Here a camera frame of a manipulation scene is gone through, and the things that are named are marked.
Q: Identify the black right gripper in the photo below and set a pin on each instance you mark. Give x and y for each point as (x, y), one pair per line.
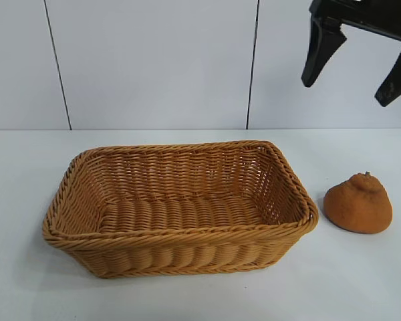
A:
(371, 16)

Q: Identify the bumpy orange fruit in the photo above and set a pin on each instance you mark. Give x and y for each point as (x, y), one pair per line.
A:
(357, 207)

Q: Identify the tan woven wicker basket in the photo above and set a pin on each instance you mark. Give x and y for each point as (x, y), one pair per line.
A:
(173, 214)

